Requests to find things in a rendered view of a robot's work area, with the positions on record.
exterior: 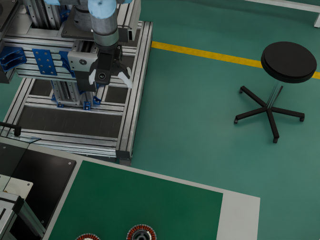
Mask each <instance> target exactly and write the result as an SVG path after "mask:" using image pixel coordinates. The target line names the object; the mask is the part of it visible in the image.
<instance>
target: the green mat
mask: <svg viewBox="0 0 320 240"><path fill-rule="evenodd" d="M222 198H223V193H220V192H216V191H212V190H207V189H203V188H199V187H194V186H191V185H186V184H182V183H178V182H174V181H170V180H165V179H161V178H156V177H153V176H148V175H144V174H140V173H136V172H132V171H128V170H123V169H118V168H115V167H110V166H106V165H102V164H98V163H94V162H90V161H86V160H83V161H82V163H81V166H80V168H79V170H78V173H77V175H76V177H75V179H74V182H73V184H72V186H71V188H70V191H69V193H68V195H67V197H66V199H65V202H64V204H63V206H62V209H61V211H60V213H59V216H58V218H57V220H56V222H55V225H54V227H53V229H52V231H51V234H50V236H49V238H48V240H75V239H76V238H77V237H78V238H79V236H81V235H82V234H86V233H88V234H89V233H91V234H95V235H96V236H98V237H99V239H100V240H126V237H127V234H128V232H129V230H130V229H131V228H132V227H134V226H135V225H140V224H141V225H142V224H145V225H146V226H147V225H148V226H150V227H151V228H153V230H154V232H155V233H156V237H157V240H216V238H217V232H218V226H219V220H220V211H221V205H222Z"/></svg>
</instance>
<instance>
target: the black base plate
mask: <svg viewBox="0 0 320 240"><path fill-rule="evenodd" d="M76 164H77V162H76V161H75V160H71V159H67V158H63V157H59V156H54V155H50V154H47V153H42V152H38V151H34V150H29V149H27V150H26V152H25V154H24V155H23V157H22V159H21V161H20V163H19V164H18V166H17V168H16V170H15V171H14V173H13V175H12V178H16V179H19V180H24V181H28V182H32V183H33V185H32V187H31V189H30V191H29V193H28V195H27V197H26V199H25V201H26V203H27V204H28V205H29V207H30V208H31V210H32V211H33V213H34V214H35V215H36V217H37V218H38V220H39V221H40V222H41V224H42V225H43V227H44V228H45V230H47V228H48V226H49V224H50V221H51V219H52V217H53V215H54V212H55V210H56V208H57V206H58V203H59V201H60V199H61V197H62V195H63V193H64V190H65V188H66V186H67V184H68V182H69V179H70V177H71V175H72V173H73V170H74V168H75V166H76ZM10 233H11V234H12V235H13V236H14V237H15V238H16V239H17V240H42V239H43V237H44V236H43V237H39V236H35V235H34V234H33V232H32V231H31V230H30V229H29V227H28V226H27V225H26V223H25V222H24V221H23V220H22V219H21V217H20V216H19V215H17V217H16V219H15V221H14V223H13V225H12V227H11V229H10ZM45 233H46V231H45ZM45 233H44V232H43V234H44V235H45Z"/></svg>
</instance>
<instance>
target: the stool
mask: <svg viewBox="0 0 320 240"><path fill-rule="evenodd" d="M261 64H262V67H263V68H264V70H265V71H266V72H267V73H268V74H269V75H270V76H272V77H273V78H275V79H276V80H277V81H276V83H275V85H274V88H273V90H272V92H271V95H270V97H269V99H268V102H267V103H265V102H264V101H263V100H261V99H260V98H259V97H258V96H256V95H255V94H254V93H252V92H251V91H250V90H249V89H247V88H246V87H245V86H242V87H240V93H242V92H245V93H246V94H247V95H248V96H249V97H251V98H252V99H253V100H254V101H256V102H257V103H258V104H259V105H260V106H262V108H259V109H255V110H252V111H248V112H245V113H242V114H239V115H236V117H235V121H234V123H235V124H237V123H238V120H241V119H244V118H247V117H250V116H253V115H256V114H260V113H263V112H266V113H267V116H268V119H269V122H270V126H271V130H272V133H273V136H274V139H273V143H277V141H278V138H279V137H280V136H279V133H278V130H277V127H276V123H275V120H274V117H273V114H272V112H276V113H281V114H285V115H290V116H294V117H299V118H300V121H302V122H303V121H304V119H305V113H301V112H296V111H291V110H286V109H281V108H276V107H272V105H273V103H274V102H275V100H276V98H277V97H278V95H279V93H280V92H281V90H282V88H283V86H282V84H283V82H285V83H302V82H305V81H307V80H309V79H310V78H311V77H312V76H313V74H314V72H315V70H316V69H317V62H316V59H315V57H314V56H313V54H312V53H311V52H310V51H309V50H308V49H306V48H305V47H303V46H301V45H299V44H297V43H293V42H288V41H280V42H275V43H272V44H270V45H268V46H267V47H266V48H265V49H264V51H263V53H262V56H261Z"/></svg>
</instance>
